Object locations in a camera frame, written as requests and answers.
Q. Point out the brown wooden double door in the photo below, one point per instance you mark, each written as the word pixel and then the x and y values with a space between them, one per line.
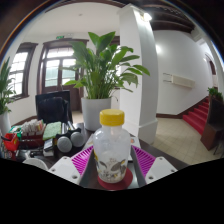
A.
pixel 53 71

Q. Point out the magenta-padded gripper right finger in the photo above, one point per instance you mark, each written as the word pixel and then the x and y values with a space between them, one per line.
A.
pixel 161 168

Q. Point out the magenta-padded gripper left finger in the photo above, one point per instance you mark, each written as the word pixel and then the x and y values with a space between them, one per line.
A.
pixel 65 169

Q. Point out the black office chair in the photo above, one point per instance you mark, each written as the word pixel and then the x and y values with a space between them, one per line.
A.
pixel 53 108

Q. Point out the yellow-capped clear plastic bottle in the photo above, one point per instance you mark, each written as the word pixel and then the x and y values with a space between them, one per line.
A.
pixel 111 150

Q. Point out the small black box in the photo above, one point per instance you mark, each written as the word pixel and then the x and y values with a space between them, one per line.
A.
pixel 48 146

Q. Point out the green exit sign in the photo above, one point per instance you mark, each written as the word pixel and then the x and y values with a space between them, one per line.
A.
pixel 60 37

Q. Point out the small green potted plant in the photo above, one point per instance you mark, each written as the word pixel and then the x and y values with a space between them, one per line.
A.
pixel 215 93

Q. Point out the leafy plant in white pot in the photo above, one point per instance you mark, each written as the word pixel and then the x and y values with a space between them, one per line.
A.
pixel 95 113
pixel 4 90

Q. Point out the white wall radiator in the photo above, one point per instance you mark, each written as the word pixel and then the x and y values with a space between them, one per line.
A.
pixel 183 81

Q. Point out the dark wooden plant stand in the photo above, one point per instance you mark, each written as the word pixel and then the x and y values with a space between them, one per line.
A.
pixel 213 125

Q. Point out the green cloth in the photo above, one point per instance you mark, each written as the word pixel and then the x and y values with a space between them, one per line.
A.
pixel 52 130

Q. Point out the red carpeted staircase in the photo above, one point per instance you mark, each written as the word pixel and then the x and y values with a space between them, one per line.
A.
pixel 196 116

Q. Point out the flat round red coaster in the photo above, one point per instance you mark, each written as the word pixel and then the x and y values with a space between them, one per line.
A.
pixel 115 185

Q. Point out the box of white sachets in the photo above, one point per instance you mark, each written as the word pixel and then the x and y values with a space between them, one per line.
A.
pixel 31 128

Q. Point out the brown framed window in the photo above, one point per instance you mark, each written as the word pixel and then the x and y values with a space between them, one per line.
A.
pixel 20 66

